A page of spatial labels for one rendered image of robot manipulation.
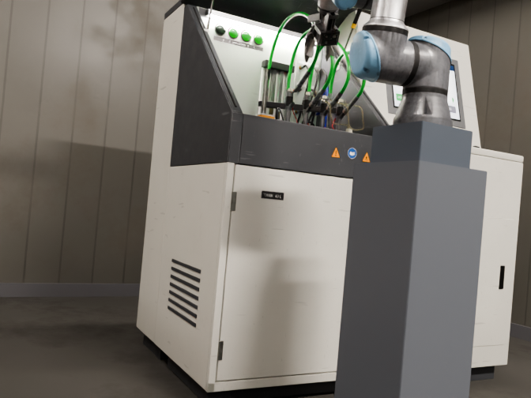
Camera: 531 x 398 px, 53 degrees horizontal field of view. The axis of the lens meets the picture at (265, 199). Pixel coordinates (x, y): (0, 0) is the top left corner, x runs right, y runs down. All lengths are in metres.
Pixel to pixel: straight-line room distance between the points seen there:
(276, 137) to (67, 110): 2.03
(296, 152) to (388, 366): 0.78
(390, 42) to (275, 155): 0.58
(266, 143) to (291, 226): 0.29
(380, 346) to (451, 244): 0.30
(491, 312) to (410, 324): 1.20
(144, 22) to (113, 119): 0.68
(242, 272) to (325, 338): 0.41
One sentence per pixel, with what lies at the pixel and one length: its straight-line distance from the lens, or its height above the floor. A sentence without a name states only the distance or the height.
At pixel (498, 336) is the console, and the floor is 0.20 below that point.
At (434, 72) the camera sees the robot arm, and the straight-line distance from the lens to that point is 1.45.
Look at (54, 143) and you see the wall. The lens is 3.54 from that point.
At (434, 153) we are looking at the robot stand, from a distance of 1.38.
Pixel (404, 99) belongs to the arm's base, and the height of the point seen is 0.97.
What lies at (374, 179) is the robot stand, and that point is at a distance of 1.40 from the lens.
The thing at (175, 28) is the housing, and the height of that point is 1.38.
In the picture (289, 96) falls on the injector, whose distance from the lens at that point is 2.10.
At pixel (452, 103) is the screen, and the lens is 2.69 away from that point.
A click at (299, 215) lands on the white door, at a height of 0.64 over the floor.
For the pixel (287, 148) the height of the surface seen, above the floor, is 0.86.
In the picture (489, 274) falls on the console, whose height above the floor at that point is 0.46.
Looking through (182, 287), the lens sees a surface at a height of 0.35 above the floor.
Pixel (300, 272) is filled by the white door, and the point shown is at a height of 0.45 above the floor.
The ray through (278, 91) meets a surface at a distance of 2.39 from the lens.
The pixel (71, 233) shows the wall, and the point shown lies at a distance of 3.56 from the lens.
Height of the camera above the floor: 0.66
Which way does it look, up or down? 1 degrees up
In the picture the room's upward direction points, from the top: 5 degrees clockwise
